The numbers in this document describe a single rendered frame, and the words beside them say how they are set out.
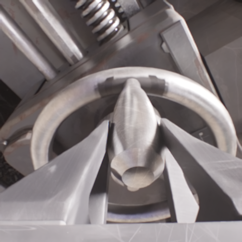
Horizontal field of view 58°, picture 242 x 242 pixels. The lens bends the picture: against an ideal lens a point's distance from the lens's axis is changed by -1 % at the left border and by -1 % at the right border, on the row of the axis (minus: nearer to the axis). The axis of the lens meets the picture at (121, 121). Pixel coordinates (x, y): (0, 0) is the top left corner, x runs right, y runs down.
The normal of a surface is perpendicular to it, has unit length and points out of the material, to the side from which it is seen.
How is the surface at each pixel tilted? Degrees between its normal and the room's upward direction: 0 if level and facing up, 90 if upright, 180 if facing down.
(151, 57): 90
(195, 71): 90
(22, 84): 90
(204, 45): 90
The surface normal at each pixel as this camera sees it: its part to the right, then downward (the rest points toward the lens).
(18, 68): 0.00, 0.58
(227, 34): -0.54, -0.69
